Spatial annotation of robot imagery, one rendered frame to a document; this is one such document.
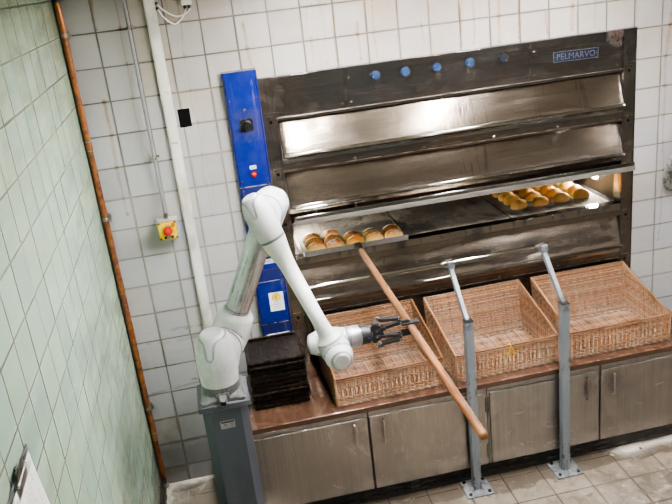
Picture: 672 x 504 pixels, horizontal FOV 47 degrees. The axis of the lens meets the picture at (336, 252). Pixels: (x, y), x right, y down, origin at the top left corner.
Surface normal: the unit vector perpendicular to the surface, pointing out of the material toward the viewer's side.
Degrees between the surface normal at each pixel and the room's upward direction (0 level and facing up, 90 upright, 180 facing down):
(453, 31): 90
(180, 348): 90
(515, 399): 90
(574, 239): 70
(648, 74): 90
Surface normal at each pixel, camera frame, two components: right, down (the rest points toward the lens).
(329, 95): 0.23, 0.39
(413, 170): 0.14, -0.01
